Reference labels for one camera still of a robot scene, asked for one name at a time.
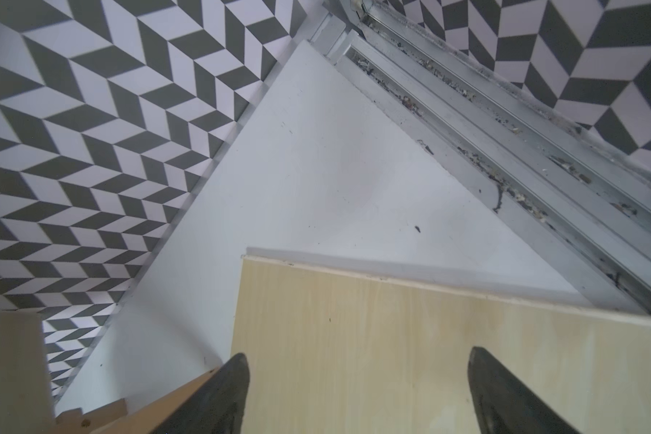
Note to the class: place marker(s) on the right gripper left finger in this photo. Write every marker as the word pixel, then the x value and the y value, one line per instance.
pixel 217 406

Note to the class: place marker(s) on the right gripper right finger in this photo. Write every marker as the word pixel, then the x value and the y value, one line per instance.
pixel 503 404

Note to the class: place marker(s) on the wooden easel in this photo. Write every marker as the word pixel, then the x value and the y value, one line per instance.
pixel 114 417

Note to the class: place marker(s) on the plywood board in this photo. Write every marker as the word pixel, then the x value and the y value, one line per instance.
pixel 337 352
pixel 25 383

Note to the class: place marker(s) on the aluminium front rail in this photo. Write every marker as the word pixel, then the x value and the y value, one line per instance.
pixel 575 199

